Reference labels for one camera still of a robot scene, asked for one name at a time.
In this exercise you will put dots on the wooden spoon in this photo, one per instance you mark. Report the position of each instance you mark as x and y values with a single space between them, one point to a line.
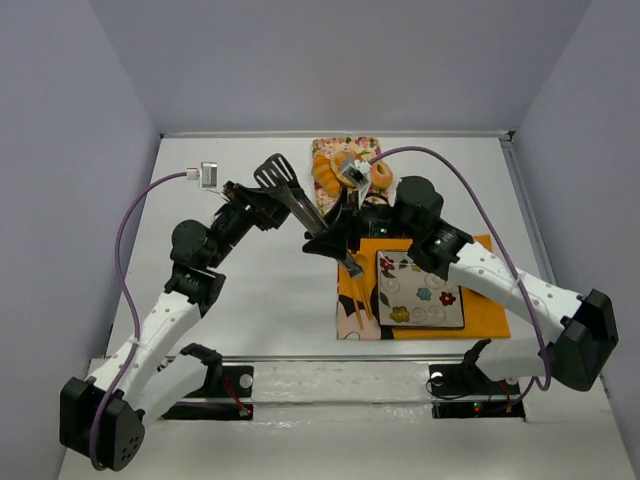
360 285

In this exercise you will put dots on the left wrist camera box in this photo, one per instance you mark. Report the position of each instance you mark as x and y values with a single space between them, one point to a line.
206 175

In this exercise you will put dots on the glazed ring donut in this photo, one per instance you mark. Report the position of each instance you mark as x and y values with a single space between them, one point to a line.
381 175

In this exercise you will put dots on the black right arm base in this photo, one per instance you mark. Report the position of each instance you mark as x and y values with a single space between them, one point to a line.
464 393

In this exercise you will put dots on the floral rectangular tray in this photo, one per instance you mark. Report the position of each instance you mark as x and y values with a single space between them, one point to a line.
364 147

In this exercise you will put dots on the striped croissant bread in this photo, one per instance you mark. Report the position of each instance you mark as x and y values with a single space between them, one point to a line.
324 175

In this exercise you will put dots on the stainless steel serving tongs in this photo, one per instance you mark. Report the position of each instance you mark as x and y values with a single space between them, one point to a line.
278 179

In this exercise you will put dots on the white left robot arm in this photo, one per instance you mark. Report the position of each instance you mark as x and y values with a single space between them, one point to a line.
99 415

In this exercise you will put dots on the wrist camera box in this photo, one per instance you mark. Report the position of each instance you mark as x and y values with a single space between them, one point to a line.
206 175
358 172

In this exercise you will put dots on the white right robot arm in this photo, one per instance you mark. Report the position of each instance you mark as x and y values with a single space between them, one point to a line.
574 334

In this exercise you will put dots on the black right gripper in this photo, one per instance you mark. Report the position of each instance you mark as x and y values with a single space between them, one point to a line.
347 220

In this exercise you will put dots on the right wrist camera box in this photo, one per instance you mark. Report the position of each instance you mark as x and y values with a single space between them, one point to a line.
358 172

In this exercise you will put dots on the square flower-patterned plate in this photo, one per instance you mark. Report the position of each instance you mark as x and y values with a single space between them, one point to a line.
407 296

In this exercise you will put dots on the twisted pretzel bread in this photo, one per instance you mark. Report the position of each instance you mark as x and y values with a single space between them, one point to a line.
339 159

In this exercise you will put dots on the wooden chopstick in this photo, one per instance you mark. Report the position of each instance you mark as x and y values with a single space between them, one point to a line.
355 299

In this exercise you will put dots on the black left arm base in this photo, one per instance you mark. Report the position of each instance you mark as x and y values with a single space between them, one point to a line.
228 398

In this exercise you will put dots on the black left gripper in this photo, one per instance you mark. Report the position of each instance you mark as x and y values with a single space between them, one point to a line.
261 204

